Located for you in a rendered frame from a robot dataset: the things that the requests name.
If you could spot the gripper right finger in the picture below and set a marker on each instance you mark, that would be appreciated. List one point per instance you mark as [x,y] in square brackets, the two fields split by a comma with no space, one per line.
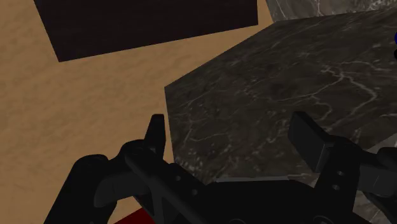
[336,161]

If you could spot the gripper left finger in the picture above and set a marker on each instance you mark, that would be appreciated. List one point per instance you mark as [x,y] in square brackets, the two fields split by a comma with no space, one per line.
[145,173]

